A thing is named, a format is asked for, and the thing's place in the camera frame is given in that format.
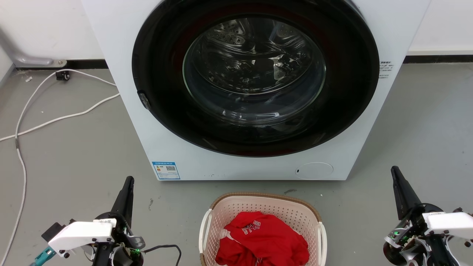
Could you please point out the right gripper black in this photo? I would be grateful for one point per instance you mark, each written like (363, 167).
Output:
(410, 236)

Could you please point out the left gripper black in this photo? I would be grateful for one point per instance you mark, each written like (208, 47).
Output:
(118, 236)

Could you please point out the white plastic laundry basket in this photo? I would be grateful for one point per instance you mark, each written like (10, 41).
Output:
(221, 214)

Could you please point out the blue energy label sticker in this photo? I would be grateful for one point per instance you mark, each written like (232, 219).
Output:
(166, 170)

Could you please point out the round white filter cover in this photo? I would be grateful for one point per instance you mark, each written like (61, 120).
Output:
(314, 170)

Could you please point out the teal connector piece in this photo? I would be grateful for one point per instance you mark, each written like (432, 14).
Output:
(42, 256)

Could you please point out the black round washer door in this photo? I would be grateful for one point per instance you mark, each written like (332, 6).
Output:
(343, 92)

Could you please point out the small printed text sticker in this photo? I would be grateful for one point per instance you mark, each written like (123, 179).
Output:
(385, 70)

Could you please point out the red garment with white print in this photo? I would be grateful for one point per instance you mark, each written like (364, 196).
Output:
(262, 240)

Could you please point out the white front-load washing machine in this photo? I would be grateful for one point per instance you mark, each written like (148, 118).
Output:
(122, 55)

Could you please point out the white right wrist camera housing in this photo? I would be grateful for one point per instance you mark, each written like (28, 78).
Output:
(449, 222)

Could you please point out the small black wall plug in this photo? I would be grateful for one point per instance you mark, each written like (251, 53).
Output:
(63, 75)

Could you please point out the grey metal pipe bracket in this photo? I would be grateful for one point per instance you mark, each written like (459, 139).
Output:
(22, 58)

